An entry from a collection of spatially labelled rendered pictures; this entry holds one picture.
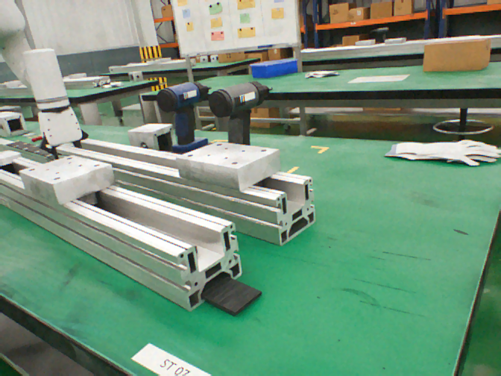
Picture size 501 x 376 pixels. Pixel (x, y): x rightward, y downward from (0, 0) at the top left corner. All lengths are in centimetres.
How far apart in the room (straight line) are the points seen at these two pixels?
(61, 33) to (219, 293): 1370
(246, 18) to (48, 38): 1038
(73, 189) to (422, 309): 58
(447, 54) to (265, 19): 191
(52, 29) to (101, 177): 1327
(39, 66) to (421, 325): 111
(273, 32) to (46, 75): 288
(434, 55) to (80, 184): 218
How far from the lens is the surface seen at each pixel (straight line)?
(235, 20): 415
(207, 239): 56
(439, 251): 63
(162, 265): 53
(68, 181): 75
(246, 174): 65
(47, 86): 126
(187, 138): 107
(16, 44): 134
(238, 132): 89
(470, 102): 207
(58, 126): 129
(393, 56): 395
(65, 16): 1432
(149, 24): 934
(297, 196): 67
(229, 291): 54
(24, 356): 158
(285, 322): 49
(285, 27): 384
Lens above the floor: 110
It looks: 22 degrees down
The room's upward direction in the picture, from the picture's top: 7 degrees counter-clockwise
